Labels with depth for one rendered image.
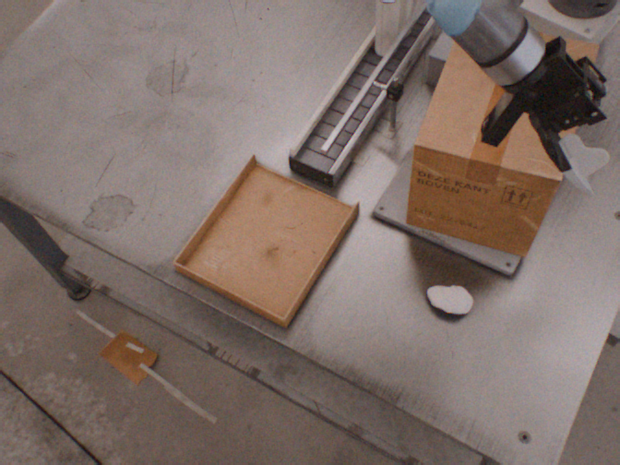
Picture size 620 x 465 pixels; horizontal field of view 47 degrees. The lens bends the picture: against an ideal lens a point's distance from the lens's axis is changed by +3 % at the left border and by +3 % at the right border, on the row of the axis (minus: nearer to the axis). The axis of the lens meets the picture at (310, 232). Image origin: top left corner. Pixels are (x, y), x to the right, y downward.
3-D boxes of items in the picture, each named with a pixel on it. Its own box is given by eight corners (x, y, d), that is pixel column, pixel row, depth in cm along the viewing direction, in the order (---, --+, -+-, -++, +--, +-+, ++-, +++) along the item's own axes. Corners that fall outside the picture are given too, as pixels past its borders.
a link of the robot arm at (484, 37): (492, -54, 78) (441, 12, 79) (546, 12, 84) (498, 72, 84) (454, -54, 85) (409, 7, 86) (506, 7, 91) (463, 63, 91)
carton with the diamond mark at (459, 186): (446, 112, 153) (462, 17, 130) (559, 137, 148) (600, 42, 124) (405, 224, 140) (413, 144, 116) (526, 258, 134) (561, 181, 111)
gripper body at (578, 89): (610, 124, 90) (557, 65, 84) (546, 149, 96) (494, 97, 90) (610, 81, 94) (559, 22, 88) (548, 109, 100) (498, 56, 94)
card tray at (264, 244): (256, 163, 152) (253, 152, 149) (359, 209, 145) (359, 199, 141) (176, 270, 141) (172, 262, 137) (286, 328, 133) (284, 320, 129)
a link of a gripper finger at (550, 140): (567, 172, 92) (539, 112, 92) (556, 176, 94) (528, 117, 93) (579, 161, 96) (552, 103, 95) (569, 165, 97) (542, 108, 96)
